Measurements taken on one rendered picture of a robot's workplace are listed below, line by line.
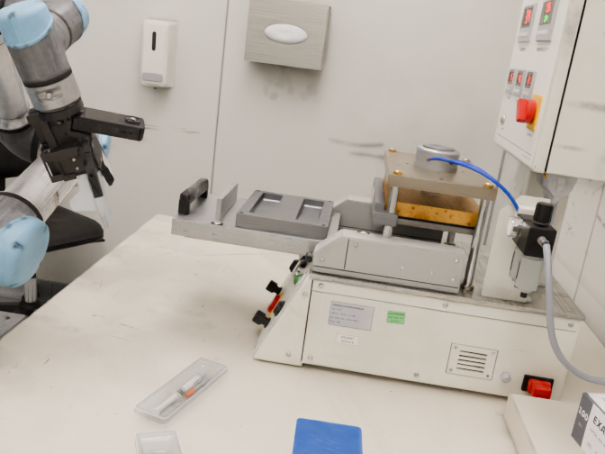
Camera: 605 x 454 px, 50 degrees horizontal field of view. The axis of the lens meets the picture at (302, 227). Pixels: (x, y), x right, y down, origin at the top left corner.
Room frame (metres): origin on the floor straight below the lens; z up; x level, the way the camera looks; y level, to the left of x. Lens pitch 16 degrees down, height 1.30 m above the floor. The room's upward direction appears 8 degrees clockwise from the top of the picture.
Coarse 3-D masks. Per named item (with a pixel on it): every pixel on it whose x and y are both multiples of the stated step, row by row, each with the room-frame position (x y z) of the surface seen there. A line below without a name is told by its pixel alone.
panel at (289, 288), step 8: (296, 264) 1.30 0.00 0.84; (304, 272) 1.08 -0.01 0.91; (288, 280) 1.25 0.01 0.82; (288, 288) 1.16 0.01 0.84; (296, 288) 1.04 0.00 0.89; (280, 296) 1.19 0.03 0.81; (288, 296) 1.08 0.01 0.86; (272, 312) 1.16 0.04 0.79; (280, 312) 1.05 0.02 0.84; (272, 320) 1.08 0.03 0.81; (264, 328) 1.12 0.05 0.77; (264, 336) 1.04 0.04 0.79; (256, 344) 1.08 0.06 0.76
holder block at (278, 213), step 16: (256, 192) 1.28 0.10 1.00; (272, 192) 1.29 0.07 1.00; (240, 208) 1.13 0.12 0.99; (256, 208) 1.20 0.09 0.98; (272, 208) 1.22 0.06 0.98; (288, 208) 1.18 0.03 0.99; (304, 208) 1.25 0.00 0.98; (320, 208) 1.27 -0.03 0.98; (240, 224) 1.10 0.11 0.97; (256, 224) 1.10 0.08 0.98; (272, 224) 1.09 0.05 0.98; (288, 224) 1.09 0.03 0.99; (304, 224) 1.09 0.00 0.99; (320, 224) 1.10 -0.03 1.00
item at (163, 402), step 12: (204, 360) 0.96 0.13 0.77; (180, 372) 0.91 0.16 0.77; (192, 372) 0.92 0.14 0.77; (204, 372) 0.92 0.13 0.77; (216, 372) 0.93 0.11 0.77; (168, 384) 0.88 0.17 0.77; (180, 384) 0.88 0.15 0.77; (192, 384) 0.88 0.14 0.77; (204, 384) 0.89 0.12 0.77; (156, 396) 0.84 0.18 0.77; (168, 396) 0.84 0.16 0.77; (180, 396) 0.84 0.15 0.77; (144, 408) 0.80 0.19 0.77; (156, 408) 0.81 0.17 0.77; (168, 408) 0.81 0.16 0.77
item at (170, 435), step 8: (144, 432) 0.75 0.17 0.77; (152, 432) 0.75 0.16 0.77; (160, 432) 0.75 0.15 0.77; (168, 432) 0.75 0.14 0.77; (144, 440) 0.73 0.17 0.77; (152, 440) 0.73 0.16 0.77; (160, 440) 0.73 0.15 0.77; (168, 440) 0.74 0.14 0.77; (176, 440) 0.74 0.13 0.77; (144, 448) 0.71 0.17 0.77; (152, 448) 0.72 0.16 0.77; (160, 448) 0.72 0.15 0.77; (168, 448) 0.72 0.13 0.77; (176, 448) 0.72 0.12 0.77
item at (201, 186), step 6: (198, 180) 1.25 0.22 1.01; (204, 180) 1.26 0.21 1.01; (192, 186) 1.19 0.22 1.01; (198, 186) 1.20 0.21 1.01; (204, 186) 1.24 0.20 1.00; (186, 192) 1.14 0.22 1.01; (192, 192) 1.15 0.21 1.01; (198, 192) 1.19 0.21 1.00; (204, 192) 1.27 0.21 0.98; (180, 198) 1.13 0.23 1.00; (186, 198) 1.13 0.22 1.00; (192, 198) 1.15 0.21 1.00; (180, 204) 1.13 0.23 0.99; (186, 204) 1.13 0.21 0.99; (180, 210) 1.13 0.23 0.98; (186, 210) 1.13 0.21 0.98
